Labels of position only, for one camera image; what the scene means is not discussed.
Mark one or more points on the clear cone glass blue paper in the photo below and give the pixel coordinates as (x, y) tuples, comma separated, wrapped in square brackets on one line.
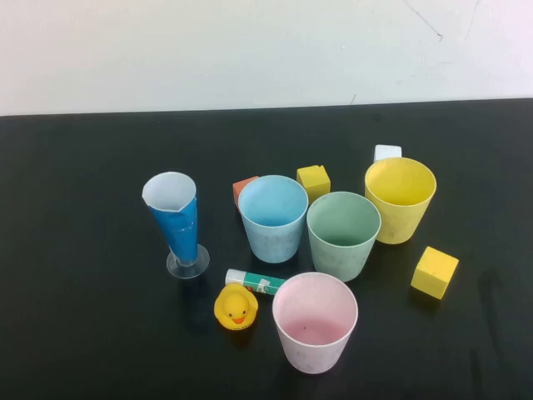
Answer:
[(178, 229)]

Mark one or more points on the white cube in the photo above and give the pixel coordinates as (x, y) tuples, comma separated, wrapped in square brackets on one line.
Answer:
[(385, 151)]

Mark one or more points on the green white glue stick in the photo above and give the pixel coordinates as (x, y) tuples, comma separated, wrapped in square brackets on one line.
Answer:
[(260, 284)]

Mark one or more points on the yellow plastic cup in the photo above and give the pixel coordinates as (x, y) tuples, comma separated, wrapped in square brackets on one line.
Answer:
[(395, 227)]

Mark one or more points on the orange red block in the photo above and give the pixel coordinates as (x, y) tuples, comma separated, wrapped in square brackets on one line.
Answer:
[(242, 189)]

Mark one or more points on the pink plastic cup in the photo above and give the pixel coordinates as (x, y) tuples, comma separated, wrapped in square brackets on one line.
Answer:
[(308, 356)]

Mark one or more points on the yellow rubber duck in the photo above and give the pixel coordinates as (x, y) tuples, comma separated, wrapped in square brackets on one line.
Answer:
[(233, 308)]

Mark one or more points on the light green plastic cup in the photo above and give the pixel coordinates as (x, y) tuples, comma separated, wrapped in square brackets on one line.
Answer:
[(337, 260)]

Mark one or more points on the light blue plastic cup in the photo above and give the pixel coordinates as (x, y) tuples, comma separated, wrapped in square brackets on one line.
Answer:
[(270, 243)]

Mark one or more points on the notched yellow cube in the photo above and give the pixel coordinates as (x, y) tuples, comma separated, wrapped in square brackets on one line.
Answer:
[(314, 181)]

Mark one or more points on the large yellow cube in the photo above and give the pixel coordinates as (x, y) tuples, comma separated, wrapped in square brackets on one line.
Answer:
[(433, 273)]

